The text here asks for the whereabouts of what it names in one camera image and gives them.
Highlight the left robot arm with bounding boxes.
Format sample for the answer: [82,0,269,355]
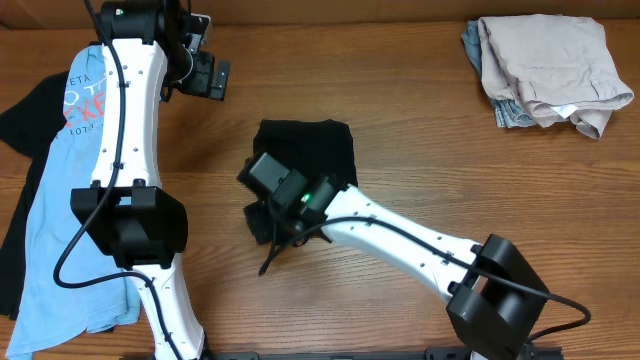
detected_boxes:
[71,0,230,359]

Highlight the beige folded shorts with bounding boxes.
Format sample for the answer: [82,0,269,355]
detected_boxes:
[477,14,634,139]

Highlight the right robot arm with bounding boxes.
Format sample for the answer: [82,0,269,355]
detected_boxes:
[238,152,548,359]

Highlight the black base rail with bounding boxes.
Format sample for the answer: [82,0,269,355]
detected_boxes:
[119,346,566,360]

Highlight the folded blue jeans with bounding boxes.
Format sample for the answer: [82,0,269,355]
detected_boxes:
[461,20,536,128]

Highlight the light blue t-shirt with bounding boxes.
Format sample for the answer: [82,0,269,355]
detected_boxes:
[5,45,141,359]

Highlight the black t-shirt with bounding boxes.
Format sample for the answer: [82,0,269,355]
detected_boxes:
[0,40,111,321]
[237,120,358,247]

